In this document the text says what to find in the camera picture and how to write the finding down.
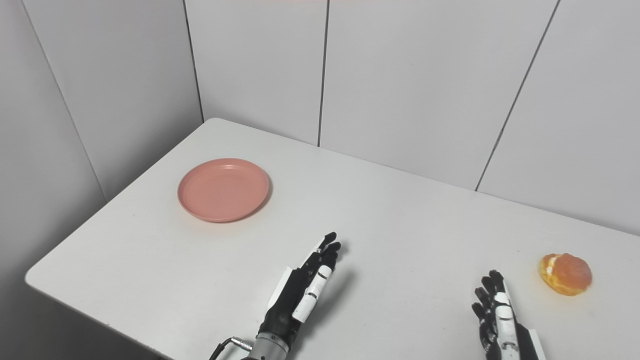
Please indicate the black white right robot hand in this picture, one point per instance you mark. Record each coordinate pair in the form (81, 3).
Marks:
(507, 330)

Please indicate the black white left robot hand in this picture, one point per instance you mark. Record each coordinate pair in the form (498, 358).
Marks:
(290, 305)

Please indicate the orange cream puff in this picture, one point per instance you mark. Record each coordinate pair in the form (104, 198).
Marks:
(567, 274)

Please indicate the pink round plate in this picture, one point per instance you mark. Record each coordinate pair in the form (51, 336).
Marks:
(222, 190)

